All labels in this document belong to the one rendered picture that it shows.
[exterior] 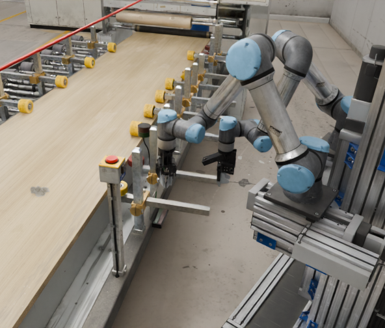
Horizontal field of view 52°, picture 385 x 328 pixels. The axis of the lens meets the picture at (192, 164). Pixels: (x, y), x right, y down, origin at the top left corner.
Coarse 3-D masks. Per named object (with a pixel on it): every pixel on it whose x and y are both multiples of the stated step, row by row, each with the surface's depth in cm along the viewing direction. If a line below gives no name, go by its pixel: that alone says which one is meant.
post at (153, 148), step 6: (156, 126) 183; (150, 132) 183; (156, 132) 182; (150, 138) 184; (156, 138) 183; (150, 144) 186; (156, 144) 185; (150, 150) 187; (156, 150) 187; (150, 156) 189; (156, 156) 188; (150, 162) 191; (156, 162) 190; (150, 168) 192; (150, 186) 198; (156, 186) 197; (150, 192) 200
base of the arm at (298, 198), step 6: (318, 180) 147; (312, 186) 147; (318, 186) 148; (288, 192) 151; (306, 192) 147; (312, 192) 148; (318, 192) 148; (294, 198) 149; (300, 198) 148; (306, 198) 148; (312, 198) 148; (318, 198) 149
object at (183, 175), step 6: (144, 168) 199; (174, 174) 197; (180, 174) 196; (186, 174) 196; (192, 174) 196; (198, 174) 196; (204, 174) 196; (192, 180) 196; (198, 180) 196; (204, 180) 195; (210, 180) 194; (216, 180) 194
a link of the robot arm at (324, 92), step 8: (280, 32) 168; (288, 32) 166; (280, 40) 164; (288, 40) 160; (280, 48) 163; (280, 56) 165; (312, 64) 174; (312, 72) 175; (320, 72) 178; (304, 80) 178; (312, 80) 177; (320, 80) 178; (312, 88) 181; (320, 88) 181; (328, 88) 182; (336, 88) 186; (320, 96) 185; (328, 96) 184; (336, 96) 184; (344, 96) 185; (320, 104) 188; (328, 104) 186; (328, 112) 189
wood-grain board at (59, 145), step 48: (144, 48) 372; (192, 48) 380; (48, 96) 262; (96, 96) 266; (144, 96) 270; (0, 144) 204; (48, 144) 207; (96, 144) 209; (0, 192) 169; (48, 192) 171; (96, 192) 173; (0, 240) 144; (48, 240) 146; (0, 288) 126
